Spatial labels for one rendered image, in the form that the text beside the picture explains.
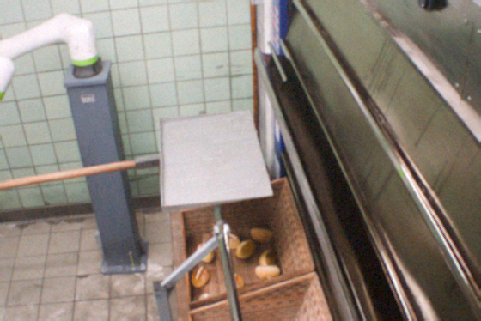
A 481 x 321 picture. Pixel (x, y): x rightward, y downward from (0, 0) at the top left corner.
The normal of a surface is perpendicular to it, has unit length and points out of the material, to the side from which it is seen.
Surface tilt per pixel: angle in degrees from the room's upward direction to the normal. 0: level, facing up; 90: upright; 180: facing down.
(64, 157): 90
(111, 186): 90
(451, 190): 70
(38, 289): 0
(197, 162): 4
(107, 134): 90
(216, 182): 4
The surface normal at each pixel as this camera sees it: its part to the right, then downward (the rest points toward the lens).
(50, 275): -0.04, -0.81
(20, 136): 0.14, 0.57
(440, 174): -0.94, -0.18
